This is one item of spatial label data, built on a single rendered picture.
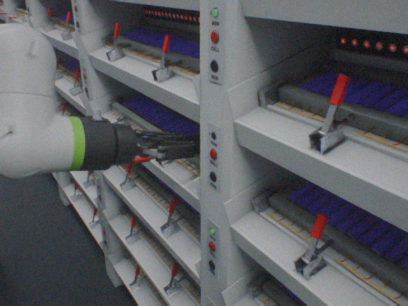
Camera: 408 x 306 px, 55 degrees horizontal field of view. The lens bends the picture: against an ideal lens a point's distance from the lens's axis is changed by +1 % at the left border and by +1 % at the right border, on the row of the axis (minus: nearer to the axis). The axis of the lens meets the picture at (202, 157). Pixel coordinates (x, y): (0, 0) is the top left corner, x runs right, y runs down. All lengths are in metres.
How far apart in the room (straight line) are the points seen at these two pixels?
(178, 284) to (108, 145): 0.55
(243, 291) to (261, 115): 0.37
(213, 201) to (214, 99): 0.19
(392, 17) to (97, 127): 0.45
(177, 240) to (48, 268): 0.90
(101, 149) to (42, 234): 1.35
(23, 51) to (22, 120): 0.10
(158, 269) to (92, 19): 0.74
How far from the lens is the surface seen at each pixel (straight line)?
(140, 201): 1.13
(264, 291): 0.82
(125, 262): 1.53
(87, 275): 1.69
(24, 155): 0.62
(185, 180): 0.82
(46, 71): 0.65
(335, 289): 0.59
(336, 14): 0.46
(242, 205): 0.69
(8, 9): 2.58
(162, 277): 1.16
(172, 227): 0.99
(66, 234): 1.94
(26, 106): 0.63
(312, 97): 0.58
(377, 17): 0.44
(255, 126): 0.58
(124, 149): 0.69
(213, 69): 0.62
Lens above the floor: 1.07
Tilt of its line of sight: 24 degrees down
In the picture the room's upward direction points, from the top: straight up
